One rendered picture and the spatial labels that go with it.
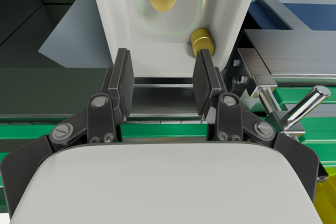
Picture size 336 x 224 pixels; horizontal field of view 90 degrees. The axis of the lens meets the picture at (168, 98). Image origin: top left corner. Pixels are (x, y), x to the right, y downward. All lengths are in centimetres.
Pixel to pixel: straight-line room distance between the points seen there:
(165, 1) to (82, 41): 39
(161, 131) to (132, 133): 5
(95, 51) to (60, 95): 27
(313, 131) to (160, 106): 22
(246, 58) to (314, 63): 10
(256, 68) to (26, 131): 38
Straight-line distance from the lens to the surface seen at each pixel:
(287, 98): 28
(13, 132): 39
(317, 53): 36
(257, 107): 32
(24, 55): 95
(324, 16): 57
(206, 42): 28
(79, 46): 61
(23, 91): 42
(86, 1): 53
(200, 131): 31
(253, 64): 27
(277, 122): 21
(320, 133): 26
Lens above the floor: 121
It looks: 39 degrees down
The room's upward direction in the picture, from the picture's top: 178 degrees clockwise
